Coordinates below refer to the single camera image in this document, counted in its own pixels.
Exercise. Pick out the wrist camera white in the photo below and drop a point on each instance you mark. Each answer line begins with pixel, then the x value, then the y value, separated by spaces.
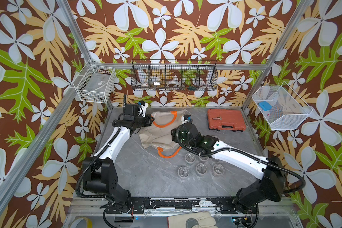
pixel 142 106
pixel 187 118

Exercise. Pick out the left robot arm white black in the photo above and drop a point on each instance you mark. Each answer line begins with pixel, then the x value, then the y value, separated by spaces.
pixel 99 178

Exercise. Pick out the red plastic tool case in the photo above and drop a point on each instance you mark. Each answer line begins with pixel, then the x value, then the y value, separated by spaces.
pixel 225 119

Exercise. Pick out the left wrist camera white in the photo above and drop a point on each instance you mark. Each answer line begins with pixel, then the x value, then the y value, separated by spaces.
pixel 142 106

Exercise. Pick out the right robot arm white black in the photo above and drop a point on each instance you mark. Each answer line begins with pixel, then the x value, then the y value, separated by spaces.
pixel 272 180

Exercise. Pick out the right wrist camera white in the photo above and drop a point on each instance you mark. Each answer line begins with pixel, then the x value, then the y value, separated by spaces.
pixel 187 118

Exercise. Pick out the clear seed jar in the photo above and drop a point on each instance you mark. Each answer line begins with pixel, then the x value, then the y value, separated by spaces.
pixel 183 172
pixel 190 158
pixel 218 170
pixel 203 159
pixel 201 169

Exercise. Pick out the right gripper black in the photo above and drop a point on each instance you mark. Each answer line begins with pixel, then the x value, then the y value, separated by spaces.
pixel 176 134

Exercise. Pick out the white wire basket left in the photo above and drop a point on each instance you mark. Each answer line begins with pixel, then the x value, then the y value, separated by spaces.
pixel 94 82

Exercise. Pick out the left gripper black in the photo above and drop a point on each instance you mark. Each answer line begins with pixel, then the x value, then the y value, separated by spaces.
pixel 148 121

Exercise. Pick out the black wire basket rear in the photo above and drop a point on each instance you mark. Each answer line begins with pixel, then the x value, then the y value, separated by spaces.
pixel 164 74

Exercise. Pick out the beige canvas bag orange handles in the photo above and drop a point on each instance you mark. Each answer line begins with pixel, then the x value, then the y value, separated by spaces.
pixel 158 135

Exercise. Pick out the beige work glove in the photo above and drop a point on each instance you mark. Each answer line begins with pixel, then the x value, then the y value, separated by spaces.
pixel 201 219

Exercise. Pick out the blue object in basket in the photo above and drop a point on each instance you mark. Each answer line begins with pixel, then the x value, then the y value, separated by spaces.
pixel 265 106

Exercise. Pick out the white mesh basket right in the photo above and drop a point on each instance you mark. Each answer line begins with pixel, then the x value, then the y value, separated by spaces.
pixel 289 109

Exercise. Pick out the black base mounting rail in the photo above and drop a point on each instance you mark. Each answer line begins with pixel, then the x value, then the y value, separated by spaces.
pixel 223 205

